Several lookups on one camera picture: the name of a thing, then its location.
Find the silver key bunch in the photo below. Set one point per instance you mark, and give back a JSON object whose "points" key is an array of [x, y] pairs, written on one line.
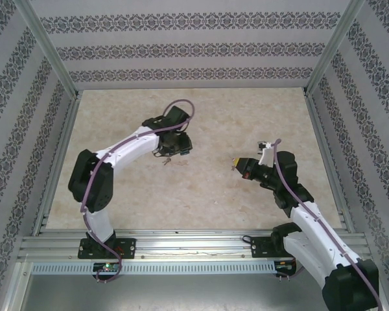
{"points": [[165, 161]]}

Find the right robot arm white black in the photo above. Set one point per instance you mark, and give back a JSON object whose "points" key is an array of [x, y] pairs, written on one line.
{"points": [[311, 226]]}

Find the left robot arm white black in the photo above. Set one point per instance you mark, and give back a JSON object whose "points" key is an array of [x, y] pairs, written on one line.
{"points": [[126, 149]]}

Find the small circuit board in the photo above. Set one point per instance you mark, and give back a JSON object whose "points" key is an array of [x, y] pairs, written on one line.
{"points": [[107, 267], [284, 265]]}

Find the grey sheet metal tray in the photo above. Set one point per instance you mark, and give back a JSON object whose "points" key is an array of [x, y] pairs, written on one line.
{"points": [[194, 294]]}

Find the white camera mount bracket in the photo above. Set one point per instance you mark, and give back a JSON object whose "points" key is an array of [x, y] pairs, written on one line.
{"points": [[266, 157]]}

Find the aluminium table edge rail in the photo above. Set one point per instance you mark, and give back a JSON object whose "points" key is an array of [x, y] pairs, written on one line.
{"points": [[56, 168], [330, 155]]}

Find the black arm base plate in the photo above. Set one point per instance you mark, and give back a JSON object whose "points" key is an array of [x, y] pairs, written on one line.
{"points": [[126, 247], [262, 247]]}

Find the aluminium mounting rail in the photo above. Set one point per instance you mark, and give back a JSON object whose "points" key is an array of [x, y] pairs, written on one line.
{"points": [[194, 241]]}

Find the aluminium frame post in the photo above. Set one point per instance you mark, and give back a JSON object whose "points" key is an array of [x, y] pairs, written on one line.
{"points": [[45, 48], [335, 48]]}

